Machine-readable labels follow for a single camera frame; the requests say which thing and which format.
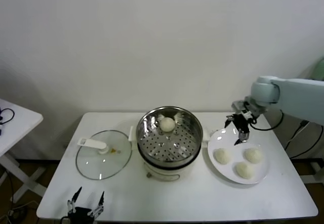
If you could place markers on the white folding side table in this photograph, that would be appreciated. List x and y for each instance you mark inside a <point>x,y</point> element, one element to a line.
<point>22,123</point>

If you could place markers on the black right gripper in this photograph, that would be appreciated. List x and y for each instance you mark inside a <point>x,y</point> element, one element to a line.
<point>244,120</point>

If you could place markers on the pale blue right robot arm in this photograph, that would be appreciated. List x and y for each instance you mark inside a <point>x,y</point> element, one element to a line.
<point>298,95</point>

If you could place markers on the cream electric cooker base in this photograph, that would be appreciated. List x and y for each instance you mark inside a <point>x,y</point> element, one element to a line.
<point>164,173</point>

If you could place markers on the white round plate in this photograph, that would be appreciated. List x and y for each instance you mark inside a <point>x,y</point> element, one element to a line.
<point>255,140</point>

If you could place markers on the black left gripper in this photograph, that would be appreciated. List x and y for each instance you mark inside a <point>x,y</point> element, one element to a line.
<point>81,215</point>

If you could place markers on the stainless steel steamer basket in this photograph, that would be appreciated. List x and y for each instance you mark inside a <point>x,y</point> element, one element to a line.
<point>152,143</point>

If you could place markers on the white steamed baozi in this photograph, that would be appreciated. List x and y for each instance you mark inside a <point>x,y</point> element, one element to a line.
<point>244,170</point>
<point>222,156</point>
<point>166,124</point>
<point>253,155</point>

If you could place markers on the pale green appliance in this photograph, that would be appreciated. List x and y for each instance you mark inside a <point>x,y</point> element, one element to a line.
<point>319,68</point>

